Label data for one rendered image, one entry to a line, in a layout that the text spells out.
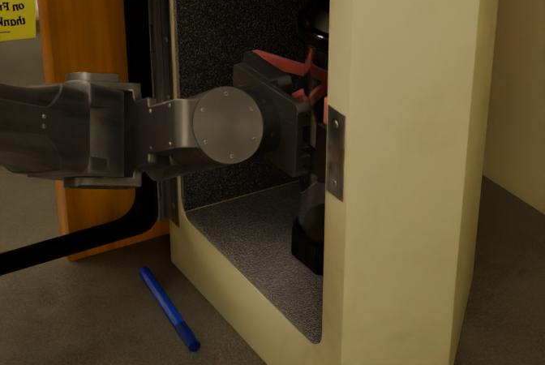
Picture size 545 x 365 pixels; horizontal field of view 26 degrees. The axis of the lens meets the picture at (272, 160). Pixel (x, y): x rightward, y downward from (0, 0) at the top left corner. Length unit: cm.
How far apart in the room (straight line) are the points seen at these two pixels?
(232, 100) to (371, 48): 11
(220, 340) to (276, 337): 8
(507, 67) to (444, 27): 52
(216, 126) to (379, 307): 20
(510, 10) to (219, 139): 58
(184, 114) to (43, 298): 40
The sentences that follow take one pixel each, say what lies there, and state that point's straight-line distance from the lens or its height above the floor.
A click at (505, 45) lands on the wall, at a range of 137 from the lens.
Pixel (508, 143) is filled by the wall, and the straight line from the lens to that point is 140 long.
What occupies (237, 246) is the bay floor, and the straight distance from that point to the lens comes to 110.
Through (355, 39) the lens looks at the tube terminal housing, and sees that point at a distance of 81.
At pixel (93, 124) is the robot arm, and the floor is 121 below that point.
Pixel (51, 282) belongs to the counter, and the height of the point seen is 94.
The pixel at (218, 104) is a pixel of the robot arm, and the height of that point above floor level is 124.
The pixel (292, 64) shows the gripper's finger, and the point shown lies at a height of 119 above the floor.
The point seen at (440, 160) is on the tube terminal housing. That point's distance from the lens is 91.
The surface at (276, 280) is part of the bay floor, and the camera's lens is 105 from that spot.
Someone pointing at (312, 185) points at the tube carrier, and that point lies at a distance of 102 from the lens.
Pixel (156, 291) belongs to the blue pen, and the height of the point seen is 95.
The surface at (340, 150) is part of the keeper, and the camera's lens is 85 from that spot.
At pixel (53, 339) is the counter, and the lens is 113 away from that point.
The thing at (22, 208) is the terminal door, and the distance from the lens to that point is 111.
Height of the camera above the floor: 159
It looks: 27 degrees down
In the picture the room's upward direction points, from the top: straight up
